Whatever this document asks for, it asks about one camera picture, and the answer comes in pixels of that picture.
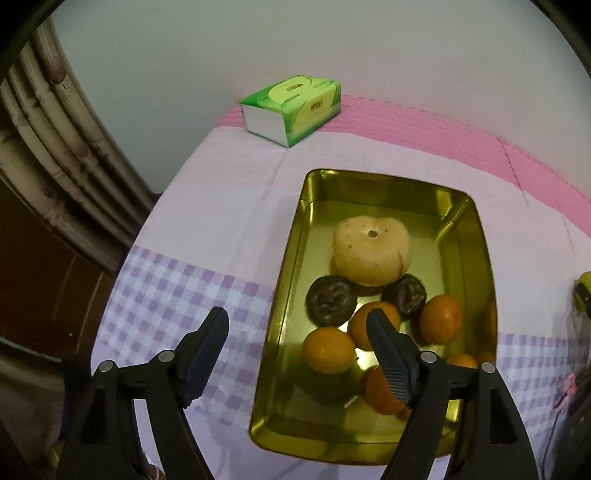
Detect deep orange tangerine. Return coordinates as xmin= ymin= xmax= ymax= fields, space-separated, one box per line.
xmin=418 ymin=294 xmax=464 ymax=346
xmin=365 ymin=364 xmax=407 ymax=415

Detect green tissue pack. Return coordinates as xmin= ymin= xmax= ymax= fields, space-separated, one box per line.
xmin=239 ymin=75 xmax=342 ymax=148

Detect green pear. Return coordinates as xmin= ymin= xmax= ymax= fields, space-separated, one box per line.
xmin=574 ymin=271 xmax=591 ymax=319

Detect yellow striped pepino melon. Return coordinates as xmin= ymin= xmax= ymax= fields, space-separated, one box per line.
xmin=331 ymin=217 xmax=411 ymax=287

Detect pink ribbon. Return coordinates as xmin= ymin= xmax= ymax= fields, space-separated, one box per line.
xmin=555 ymin=373 xmax=578 ymax=411

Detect dark brown dried fruit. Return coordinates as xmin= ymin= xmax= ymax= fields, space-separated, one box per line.
xmin=382 ymin=274 xmax=428 ymax=320
xmin=305 ymin=275 xmax=358 ymax=326

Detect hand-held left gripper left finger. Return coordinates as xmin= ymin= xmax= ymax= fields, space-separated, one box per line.
xmin=55 ymin=305 xmax=230 ymax=480

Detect pink and purple checked tablecloth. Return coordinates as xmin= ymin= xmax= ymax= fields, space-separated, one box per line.
xmin=90 ymin=95 xmax=591 ymax=480

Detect cream bamboo-style frame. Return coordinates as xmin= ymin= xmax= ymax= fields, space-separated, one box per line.
xmin=0 ymin=21 xmax=155 ymax=278

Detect brown wooden furniture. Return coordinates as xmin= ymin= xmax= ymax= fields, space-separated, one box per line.
xmin=0 ymin=175 xmax=116 ymax=370

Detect smooth yellow orange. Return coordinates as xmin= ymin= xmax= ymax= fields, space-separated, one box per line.
xmin=302 ymin=326 xmax=358 ymax=374
xmin=445 ymin=352 xmax=478 ymax=370
xmin=348 ymin=301 xmax=402 ymax=352

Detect red and gold tin box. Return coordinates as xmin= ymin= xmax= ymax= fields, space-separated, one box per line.
xmin=249 ymin=168 xmax=499 ymax=464

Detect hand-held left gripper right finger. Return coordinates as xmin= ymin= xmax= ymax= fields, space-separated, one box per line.
xmin=366 ymin=308 xmax=542 ymax=480

